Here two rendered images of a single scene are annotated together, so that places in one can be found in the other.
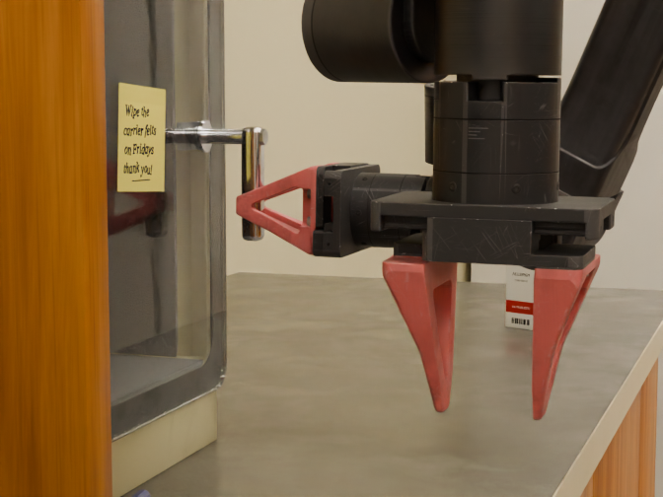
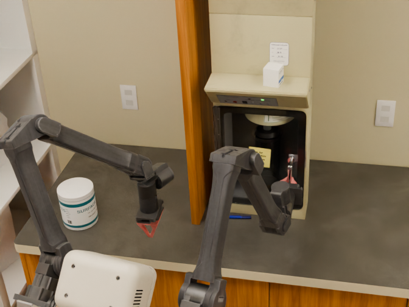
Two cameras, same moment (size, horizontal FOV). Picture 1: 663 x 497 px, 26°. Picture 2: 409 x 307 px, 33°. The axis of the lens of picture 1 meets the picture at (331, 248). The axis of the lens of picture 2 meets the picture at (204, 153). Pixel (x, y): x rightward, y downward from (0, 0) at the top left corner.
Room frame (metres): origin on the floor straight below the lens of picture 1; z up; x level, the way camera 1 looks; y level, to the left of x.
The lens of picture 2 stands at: (0.72, -1.81, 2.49)
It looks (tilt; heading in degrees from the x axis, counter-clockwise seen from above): 33 degrees down; 86
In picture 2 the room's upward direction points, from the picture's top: 3 degrees counter-clockwise
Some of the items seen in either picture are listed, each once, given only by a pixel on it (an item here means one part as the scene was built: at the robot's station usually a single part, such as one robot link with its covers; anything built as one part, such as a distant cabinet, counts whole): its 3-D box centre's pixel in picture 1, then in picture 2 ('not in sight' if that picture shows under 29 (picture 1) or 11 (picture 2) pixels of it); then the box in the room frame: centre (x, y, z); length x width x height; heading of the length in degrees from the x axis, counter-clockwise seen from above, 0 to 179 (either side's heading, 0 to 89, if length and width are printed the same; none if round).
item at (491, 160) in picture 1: (495, 159); (148, 203); (0.65, -0.07, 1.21); 0.10 x 0.07 x 0.07; 72
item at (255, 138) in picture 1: (234, 179); (290, 172); (1.14, 0.08, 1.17); 0.05 x 0.03 x 0.10; 71
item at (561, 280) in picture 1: (512, 315); (150, 223); (0.65, -0.08, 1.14); 0.07 x 0.07 x 0.09; 72
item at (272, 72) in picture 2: not in sight; (273, 74); (1.08, 0.08, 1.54); 0.05 x 0.05 x 0.06; 60
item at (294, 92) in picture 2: not in sight; (257, 96); (1.03, 0.09, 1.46); 0.32 x 0.12 x 0.10; 162
